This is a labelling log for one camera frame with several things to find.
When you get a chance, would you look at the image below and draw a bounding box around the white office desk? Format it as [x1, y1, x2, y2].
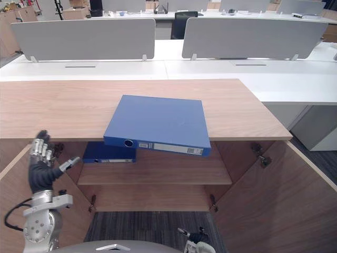
[0, 39, 337, 152]

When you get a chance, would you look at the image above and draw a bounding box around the wooden cabinet door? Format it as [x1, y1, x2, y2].
[0, 143, 92, 253]
[210, 141, 337, 253]

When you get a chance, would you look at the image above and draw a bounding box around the cardboard box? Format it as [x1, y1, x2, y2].
[62, 5, 90, 20]

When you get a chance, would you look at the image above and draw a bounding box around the wooden cabinet shelf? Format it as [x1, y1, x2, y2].
[77, 147, 233, 186]

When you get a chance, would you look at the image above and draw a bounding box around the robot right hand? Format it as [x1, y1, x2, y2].
[177, 227, 210, 245]

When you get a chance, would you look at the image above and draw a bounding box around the black cable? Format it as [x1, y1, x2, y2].
[4, 198, 34, 232]

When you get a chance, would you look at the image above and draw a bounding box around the black office chair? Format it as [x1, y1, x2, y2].
[170, 11, 199, 40]

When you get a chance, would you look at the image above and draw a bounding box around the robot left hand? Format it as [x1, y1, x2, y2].
[28, 130, 81, 193]

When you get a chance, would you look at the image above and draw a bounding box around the wooden office cabinet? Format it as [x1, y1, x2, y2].
[0, 78, 293, 213]

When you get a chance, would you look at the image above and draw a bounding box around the grey desk divider panel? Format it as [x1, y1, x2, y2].
[182, 17, 329, 61]
[219, 0, 271, 13]
[276, 0, 326, 16]
[10, 17, 156, 63]

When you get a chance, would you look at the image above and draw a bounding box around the silver robot torso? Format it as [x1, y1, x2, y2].
[51, 239, 182, 253]

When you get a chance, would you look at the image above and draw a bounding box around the blue lever arch folder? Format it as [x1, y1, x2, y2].
[103, 94, 212, 158]

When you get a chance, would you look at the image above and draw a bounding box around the dark blue folder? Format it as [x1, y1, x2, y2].
[82, 141, 137, 164]

